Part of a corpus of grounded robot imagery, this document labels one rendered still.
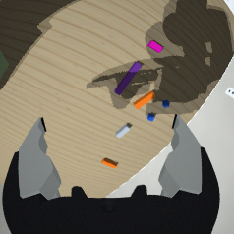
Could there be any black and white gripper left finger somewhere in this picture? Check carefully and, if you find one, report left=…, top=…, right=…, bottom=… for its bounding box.
left=2, top=117, right=61, bottom=234

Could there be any purple rod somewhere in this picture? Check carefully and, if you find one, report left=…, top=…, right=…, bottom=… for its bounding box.
left=114, top=62, right=142, bottom=95

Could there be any magenta block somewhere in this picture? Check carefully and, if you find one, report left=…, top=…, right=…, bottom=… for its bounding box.
left=148, top=41, right=163, bottom=53

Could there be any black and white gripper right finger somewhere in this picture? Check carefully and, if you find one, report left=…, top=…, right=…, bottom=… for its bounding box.
left=158, top=114, right=220, bottom=234

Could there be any small blue cube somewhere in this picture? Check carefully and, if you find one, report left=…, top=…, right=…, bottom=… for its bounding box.
left=147, top=113, right=154, bottom=121
left=162, top=100, right=169, bottom=108

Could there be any orange rod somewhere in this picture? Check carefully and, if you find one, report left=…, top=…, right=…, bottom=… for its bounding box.
left=134, top=91, right=156, bottom=109
left=101, top=158, right=117, bottom=168

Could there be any grey rectangular bar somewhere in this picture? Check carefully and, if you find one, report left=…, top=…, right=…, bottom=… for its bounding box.
left=116, top=124, right=130, bottom=138

